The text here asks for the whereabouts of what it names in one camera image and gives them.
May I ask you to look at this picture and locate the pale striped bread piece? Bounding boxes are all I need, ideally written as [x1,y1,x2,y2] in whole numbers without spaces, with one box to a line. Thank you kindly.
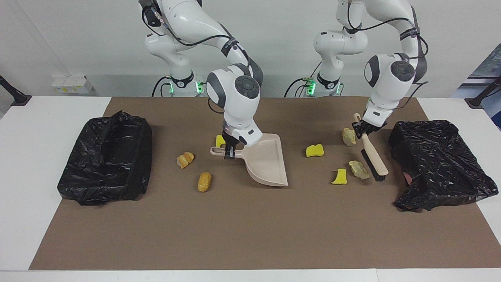
[342,127,357,147]

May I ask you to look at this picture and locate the beige brush with black bristles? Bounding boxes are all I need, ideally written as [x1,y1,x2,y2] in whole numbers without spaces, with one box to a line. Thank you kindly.
[353,113,389,182]

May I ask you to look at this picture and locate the beige plastic dustpan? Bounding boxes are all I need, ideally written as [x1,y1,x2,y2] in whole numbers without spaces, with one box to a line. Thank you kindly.
[210,134,289,187]

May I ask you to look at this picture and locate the brown oval bread roll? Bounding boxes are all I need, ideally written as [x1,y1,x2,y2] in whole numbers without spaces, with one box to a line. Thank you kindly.
[197,172,213,193]

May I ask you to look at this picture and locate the pale flaky bread piece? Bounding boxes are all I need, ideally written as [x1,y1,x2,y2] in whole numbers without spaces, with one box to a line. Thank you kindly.
[348,160,370,180]

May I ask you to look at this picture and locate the orange striped croissant piece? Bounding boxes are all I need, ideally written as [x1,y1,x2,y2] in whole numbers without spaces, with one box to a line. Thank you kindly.
[177,152,195,170]

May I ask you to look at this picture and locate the black trash bag bin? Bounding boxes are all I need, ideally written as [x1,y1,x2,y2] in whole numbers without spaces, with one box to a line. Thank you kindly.
[388,119,499,212]
[57,110,153,206]

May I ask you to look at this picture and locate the brown table mat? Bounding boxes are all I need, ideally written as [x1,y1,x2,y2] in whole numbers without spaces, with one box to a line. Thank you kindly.
[29,97,501,270]

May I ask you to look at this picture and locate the black stand leg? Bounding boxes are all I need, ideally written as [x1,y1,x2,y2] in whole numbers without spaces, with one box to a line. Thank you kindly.
[0,75,32,106]
[465,76,501,108]

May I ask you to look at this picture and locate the blue grey background panel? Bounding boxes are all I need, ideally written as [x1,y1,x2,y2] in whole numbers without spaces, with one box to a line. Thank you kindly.
[450,43,501,130]

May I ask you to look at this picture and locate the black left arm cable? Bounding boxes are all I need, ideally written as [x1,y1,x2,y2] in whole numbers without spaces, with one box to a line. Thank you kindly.
[344,0,430,108]

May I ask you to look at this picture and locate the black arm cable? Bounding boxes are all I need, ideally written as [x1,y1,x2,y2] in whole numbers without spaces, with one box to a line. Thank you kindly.
[141,4,252,115]
[344,0,430,108]

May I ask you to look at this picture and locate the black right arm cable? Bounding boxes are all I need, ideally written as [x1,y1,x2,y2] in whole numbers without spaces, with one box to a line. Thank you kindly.
[141,4,252,115]

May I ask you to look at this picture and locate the white wall socket box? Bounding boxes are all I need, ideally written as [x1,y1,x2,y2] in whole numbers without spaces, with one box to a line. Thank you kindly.
[52,75,94,94]

